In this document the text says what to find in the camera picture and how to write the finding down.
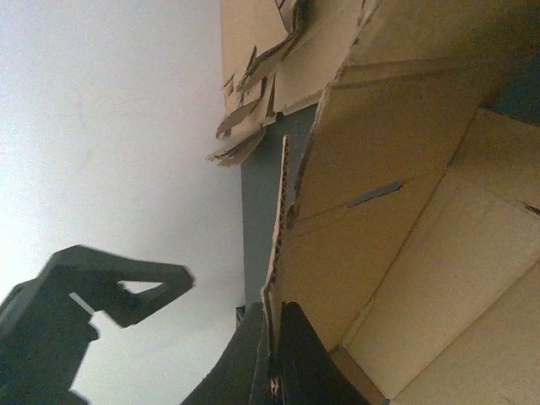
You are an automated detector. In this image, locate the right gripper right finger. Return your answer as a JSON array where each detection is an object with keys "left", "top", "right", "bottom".
[{"left": 279, "top": 302, "right": 369, "bottom": 405}]

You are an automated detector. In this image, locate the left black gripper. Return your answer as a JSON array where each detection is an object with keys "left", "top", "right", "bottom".
[{"left": 1, "top": 245, "right": 195, "bottom": 404}]

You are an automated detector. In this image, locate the cardboard box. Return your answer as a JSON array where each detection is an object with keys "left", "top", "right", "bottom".
[{"left": 272, "top": 1, "right": 539, "bottom": 404}]

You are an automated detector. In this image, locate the stack of flat cardboard blanks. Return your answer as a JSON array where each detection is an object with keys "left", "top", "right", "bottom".
[{"left": 207, "top": 1, "right": 375, "bottom": 167}]

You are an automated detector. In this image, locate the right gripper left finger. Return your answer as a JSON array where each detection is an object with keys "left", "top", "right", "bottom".
[{"left": 183, "top": 302, "right": 268, "bottom": 404}]

